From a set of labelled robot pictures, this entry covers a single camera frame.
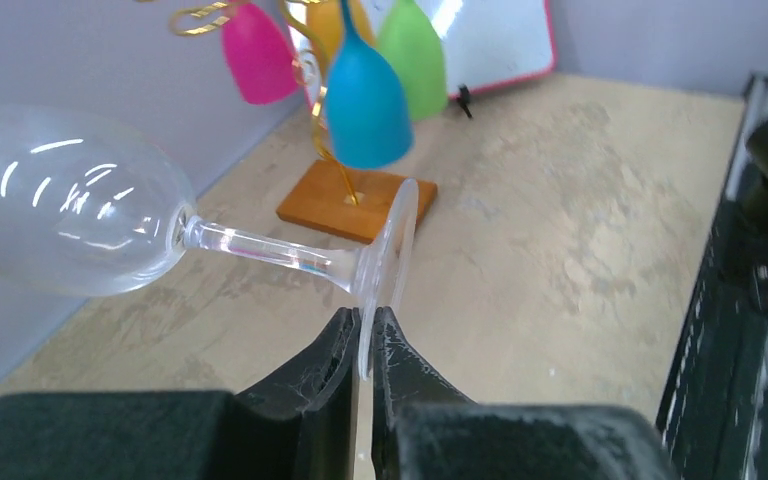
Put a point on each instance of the pink plastic wine glass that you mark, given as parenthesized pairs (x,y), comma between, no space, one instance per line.
(257,54)

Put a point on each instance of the green plastic wine glass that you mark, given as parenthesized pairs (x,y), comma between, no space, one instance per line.
(409,43)

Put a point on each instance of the clear wine glass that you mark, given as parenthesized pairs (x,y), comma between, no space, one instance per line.
(89,207)

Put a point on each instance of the pink framed whiteboard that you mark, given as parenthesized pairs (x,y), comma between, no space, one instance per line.
(485,43)

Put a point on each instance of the orange plastic wine glass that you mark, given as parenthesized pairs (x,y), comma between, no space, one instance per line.
(326,22)

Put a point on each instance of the blue plastic wine glass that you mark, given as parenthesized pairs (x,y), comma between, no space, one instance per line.
(366,108)

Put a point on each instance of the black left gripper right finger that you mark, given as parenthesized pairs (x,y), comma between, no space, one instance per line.
(423,427)

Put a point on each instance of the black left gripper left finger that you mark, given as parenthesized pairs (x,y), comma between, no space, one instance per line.
(295,423)

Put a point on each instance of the gold wire glass rack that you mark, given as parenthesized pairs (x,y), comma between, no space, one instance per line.
(329,197)

